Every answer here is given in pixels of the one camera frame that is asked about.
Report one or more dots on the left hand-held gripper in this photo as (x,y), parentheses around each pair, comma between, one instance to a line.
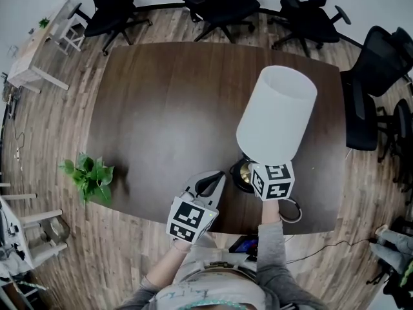
(188,220)

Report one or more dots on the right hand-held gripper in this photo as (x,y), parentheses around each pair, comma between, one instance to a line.
(274,181)

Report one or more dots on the white table lamp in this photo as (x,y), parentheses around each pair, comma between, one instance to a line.
(277,115)

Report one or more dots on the person's right forearm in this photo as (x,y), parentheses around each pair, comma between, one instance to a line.
(271,247)

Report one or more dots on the person's left forearm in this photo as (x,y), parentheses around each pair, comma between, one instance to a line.
(167,263)

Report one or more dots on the dark brown conference table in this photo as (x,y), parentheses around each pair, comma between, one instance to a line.
(167,108)

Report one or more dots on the black waist device blue screen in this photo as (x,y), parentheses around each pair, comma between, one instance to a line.
(240,246)

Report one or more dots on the person's clothed torso and legs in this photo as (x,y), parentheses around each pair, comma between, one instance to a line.
(213,286)

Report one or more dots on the black office chair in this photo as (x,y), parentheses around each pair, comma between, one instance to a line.
(306,21)
(361,118)
(403,118)
(109,15)
(226,5)

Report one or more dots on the green plant in white pot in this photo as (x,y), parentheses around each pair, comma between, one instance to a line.
(90,176)

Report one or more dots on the pale plastic bag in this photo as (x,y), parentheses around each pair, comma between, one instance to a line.
(56,229)

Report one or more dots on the small white power strip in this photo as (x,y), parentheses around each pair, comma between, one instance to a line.
(17,153)

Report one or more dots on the white cluttered worktable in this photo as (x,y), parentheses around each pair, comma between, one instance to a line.
(9,237)

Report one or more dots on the white cross-braced stool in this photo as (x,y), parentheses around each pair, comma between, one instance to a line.
(75,19)

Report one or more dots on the light wooden side table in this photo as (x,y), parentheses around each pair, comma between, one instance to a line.
(35,50)

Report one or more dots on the small potted plant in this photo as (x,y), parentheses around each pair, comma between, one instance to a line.
(44,22)

